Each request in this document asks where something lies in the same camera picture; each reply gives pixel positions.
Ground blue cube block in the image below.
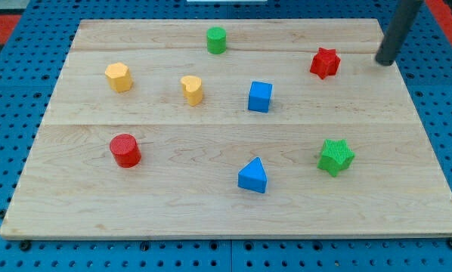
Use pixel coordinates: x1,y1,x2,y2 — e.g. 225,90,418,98
248,81,273,113

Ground wooden board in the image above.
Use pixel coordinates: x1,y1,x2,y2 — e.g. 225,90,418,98
0,19,452,240

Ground red star block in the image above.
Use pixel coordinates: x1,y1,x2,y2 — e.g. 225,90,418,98
309,48,341,79

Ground red cylinder block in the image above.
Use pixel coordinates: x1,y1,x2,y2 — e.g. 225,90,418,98
109,134,141,168

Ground green cylinder block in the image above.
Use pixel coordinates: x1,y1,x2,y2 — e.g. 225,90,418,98
206,26,227,54

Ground yellow heart block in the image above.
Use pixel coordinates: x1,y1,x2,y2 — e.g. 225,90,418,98
180,76,203,107

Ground blue triangle block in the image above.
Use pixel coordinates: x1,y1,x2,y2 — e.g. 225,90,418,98
237,157,268,193

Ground green star block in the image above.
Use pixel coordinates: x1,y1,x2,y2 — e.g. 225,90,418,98
317,139,355,177

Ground yellow hexagon block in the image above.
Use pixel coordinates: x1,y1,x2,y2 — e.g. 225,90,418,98
104,62,133,93

